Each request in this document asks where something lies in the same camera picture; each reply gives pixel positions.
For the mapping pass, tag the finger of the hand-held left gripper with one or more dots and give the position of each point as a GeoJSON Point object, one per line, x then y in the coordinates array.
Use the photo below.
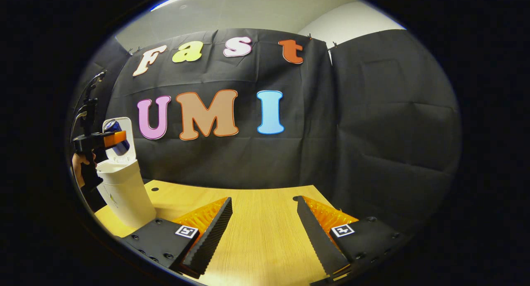
{"type": "Point", "coordinates": [114, 139]}

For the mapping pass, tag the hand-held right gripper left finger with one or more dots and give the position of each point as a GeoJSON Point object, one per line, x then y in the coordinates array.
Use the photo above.
{"type": "Point", "coordinates": [211, 236]}

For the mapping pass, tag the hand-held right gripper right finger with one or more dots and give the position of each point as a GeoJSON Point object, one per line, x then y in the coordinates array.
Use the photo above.
{"type": "Point", "coordinates": [319, 240]}

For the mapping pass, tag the silver blue pop can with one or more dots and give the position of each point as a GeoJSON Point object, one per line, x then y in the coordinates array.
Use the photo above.
{"type": "Point", "coordinates": [122, 150]}

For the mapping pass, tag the white desktop garbage bin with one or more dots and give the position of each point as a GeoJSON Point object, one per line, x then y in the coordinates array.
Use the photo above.
{"type": "Point", "coordinates": [124, 191]}

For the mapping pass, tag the wooden desktop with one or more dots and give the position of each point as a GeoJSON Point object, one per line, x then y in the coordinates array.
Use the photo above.
{"type": "Point", "coordinates": [256, 228]}

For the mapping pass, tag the black backdrop cloth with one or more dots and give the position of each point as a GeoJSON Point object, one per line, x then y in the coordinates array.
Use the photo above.
{"type": "Point", "coordinates": [372, 133]}

